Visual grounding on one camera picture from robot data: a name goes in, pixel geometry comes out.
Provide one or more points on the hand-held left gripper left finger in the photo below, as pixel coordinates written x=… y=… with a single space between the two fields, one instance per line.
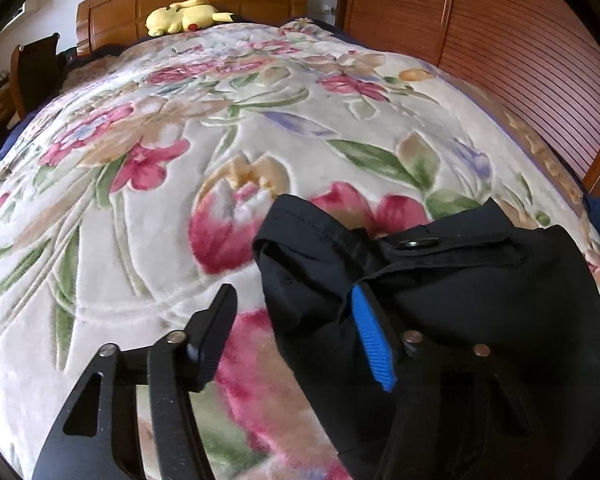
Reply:
x=215 y=345

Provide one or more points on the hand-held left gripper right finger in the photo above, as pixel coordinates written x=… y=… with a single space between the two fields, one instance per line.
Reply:
x=375 y=345

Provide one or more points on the black jacket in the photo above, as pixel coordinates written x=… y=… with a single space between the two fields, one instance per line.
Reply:
x=480 y=300

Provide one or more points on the floral blanket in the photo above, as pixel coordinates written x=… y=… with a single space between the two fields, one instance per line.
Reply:
x=180 y=135

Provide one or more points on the wooden chair with dark cloth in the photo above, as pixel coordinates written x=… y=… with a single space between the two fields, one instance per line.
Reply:
x=40 y=75

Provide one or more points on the yellow plush toy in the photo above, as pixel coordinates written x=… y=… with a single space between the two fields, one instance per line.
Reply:
x=177 y=17

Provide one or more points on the wooden wardrobe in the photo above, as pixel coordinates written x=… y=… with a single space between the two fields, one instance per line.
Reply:
x=505 y=35

